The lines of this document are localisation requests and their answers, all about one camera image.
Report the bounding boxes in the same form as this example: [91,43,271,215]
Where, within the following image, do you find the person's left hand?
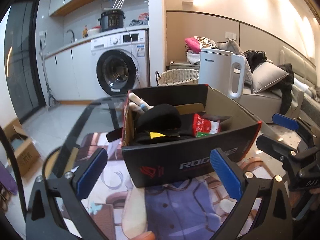
[130,231,156,240]

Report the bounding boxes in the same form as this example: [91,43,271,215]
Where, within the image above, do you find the purple bag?
[0,160,18,196]

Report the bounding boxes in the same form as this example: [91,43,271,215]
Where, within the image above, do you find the upright grey pillow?
[217,39,253,85]

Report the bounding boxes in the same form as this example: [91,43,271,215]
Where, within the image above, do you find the round wooden stool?
[41,147,75,180]

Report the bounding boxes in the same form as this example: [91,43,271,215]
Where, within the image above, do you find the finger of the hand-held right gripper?
[272,113,320,143]
[255,134,320,178]

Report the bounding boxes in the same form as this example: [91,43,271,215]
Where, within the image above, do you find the flat grey pillow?
[251,61,290,94]

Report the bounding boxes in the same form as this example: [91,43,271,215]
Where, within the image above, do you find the white electric kettle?
[199,49,247,99]

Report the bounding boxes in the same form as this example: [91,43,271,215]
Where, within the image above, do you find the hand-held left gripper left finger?
[25,148,108,240]

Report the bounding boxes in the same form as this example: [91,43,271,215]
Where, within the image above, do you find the wicker laundry basket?
[155,69,200,87]

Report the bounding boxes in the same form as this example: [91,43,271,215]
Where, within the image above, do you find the printed table mat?
[54,130,283,240]

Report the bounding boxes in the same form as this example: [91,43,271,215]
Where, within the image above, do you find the black jacket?
[276,64,295,117]

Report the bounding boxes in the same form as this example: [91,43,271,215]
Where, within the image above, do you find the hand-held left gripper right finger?
[210,148,293,240]

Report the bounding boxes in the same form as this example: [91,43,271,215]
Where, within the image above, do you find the white base cabinet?
[44,41,97,103]

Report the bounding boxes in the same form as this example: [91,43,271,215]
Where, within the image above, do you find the white router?
[107,0,127,12]

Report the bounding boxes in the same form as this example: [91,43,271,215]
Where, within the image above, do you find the white washing machine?
[90,30,150,97]

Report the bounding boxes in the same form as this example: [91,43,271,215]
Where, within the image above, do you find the crumpled clothes on washer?
[129,12,150,27]

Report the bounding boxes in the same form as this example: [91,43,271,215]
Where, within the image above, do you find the grey sofa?
[241,85,305,124]

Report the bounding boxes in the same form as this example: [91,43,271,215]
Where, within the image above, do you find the brown cardboard box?
[4,124,40,177]

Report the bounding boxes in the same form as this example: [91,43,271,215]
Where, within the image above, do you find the black backpack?
[244,50,267,73]

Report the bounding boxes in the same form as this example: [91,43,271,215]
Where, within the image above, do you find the pink bag pile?
[184,36,219,64]

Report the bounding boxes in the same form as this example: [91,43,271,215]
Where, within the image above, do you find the red and white packet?
[192,113,221,136]

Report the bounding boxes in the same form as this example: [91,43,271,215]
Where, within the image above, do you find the kitchen faucet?
[65,29,77,43]

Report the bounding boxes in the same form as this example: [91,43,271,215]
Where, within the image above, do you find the grey side cabinet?
[169,60,200,70]

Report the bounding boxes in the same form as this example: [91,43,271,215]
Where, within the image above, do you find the black and red cardboard box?
[106,84,263,188]

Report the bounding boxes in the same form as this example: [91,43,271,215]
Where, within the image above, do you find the flat mop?
[39,37,57,105]

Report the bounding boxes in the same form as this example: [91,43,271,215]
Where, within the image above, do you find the dark glass door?
[4,0,47,123]

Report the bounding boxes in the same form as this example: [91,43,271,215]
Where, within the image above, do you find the black pressure cooker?
[98,9,126,30]

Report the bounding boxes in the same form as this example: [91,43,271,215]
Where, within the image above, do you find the black ear cushion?
[136,104,182,132]

